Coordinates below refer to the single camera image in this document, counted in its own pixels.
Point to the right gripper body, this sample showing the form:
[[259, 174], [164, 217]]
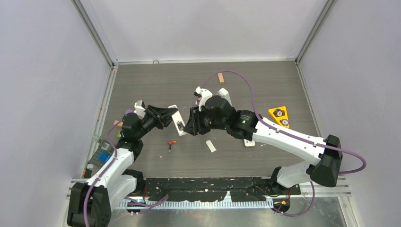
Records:
[[206, 122]]

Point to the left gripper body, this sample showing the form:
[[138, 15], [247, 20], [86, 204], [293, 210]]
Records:
[[151, 120]]

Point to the white long remote control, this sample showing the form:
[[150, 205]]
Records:
[[178, 121]]

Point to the white battery cover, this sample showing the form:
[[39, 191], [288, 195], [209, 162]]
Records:
[[210, 146]]

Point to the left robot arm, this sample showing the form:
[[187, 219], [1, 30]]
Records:
[[92, 202]]

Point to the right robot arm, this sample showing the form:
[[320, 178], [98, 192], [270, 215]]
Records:
[[321, 160]]

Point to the small white remote control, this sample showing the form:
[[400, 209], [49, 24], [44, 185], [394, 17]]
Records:
[[249, 143]]

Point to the wooden block left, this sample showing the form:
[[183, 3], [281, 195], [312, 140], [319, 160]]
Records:
[[118, 123]]

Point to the small wooden block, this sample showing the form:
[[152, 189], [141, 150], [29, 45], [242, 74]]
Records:
[[221, 78]]

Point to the grey lego baseplate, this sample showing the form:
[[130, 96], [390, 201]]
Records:
[[103, 146]]

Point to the blue green lego brick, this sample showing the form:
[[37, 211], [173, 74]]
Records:
[[104, 157]]

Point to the yellow triangle toy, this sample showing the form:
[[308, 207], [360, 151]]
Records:
[[280, 115]]

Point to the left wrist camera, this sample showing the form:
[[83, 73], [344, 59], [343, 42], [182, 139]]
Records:
[[139, 107]]

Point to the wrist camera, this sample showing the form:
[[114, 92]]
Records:
[[202, 94], [139, 107]]

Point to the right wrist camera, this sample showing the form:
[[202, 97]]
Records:
[[202, 94]]

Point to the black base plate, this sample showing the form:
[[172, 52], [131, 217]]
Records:
[[212, 189]]

